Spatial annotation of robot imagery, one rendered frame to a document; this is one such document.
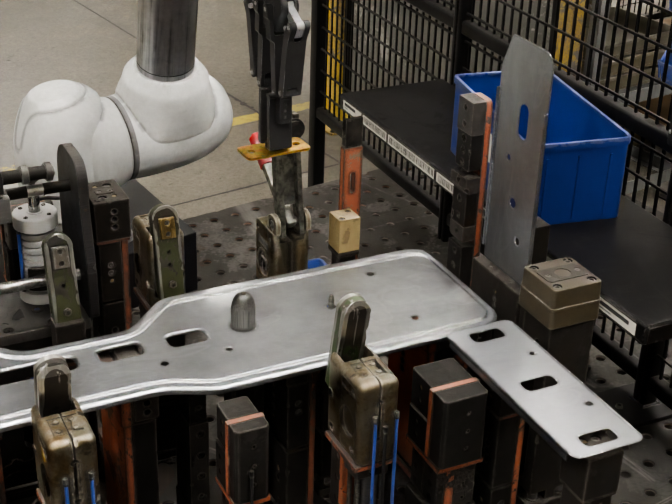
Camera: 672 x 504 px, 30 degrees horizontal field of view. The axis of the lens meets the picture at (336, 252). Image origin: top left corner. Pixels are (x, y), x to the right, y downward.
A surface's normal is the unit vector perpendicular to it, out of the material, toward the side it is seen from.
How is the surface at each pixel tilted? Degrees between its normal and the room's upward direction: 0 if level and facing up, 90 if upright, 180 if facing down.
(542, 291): 88
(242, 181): 0
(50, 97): 10
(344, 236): 90
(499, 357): 0
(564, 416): 0
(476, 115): 90
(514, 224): 90
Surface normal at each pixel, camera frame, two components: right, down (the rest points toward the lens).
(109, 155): 0.60, 0.33
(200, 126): 0.68, 0.50
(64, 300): 0.43, 0.24
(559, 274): 0.03, -0.88
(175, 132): 0.48, 0.58
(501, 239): -0.90, 0.18
